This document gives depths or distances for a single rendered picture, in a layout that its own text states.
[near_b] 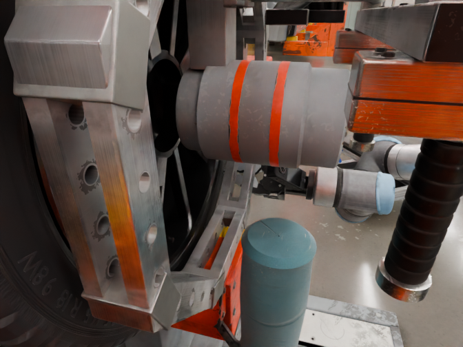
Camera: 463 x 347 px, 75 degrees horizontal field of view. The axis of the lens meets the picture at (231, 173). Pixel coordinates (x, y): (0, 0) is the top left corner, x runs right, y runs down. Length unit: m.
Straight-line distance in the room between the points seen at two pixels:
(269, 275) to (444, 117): 0.23
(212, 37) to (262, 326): 0.36
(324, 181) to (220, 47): 0.39
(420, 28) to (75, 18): 0.19
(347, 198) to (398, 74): 0.49
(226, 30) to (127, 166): 0.25
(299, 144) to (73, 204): 0.25
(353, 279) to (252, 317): 1.03
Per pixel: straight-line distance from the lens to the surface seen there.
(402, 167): 0.81
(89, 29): 0.18
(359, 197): 0.69
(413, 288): 0.32
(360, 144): 0.60
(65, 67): 0.19
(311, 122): 0.36
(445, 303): 1.49
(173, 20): 0.50
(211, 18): 0.40
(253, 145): 0.38
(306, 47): 4.04
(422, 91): 0.23
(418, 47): 0.22
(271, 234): 0.37
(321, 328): 1.13
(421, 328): 1.36
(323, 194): 0.69
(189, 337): 0.89
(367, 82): 0.22
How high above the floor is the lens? 0.97
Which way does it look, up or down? 28 degrees down
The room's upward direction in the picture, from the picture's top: straight up
